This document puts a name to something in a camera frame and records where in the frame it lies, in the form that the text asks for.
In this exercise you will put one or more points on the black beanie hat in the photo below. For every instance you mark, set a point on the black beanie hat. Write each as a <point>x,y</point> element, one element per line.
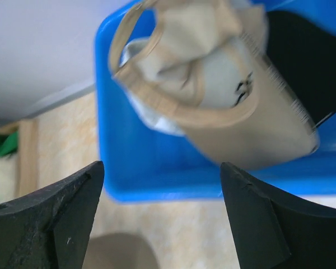
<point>305,55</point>

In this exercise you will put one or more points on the green tank top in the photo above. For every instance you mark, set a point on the green tank top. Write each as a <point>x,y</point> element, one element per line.
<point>8,144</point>

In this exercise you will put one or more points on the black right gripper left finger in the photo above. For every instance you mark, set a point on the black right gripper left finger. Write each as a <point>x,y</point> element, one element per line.
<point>50,227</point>

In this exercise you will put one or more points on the beige cloth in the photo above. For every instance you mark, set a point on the beige cloth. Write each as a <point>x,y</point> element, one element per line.
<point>8,177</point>

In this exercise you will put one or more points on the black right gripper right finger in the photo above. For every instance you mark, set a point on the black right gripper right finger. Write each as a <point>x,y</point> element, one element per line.
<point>272,228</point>

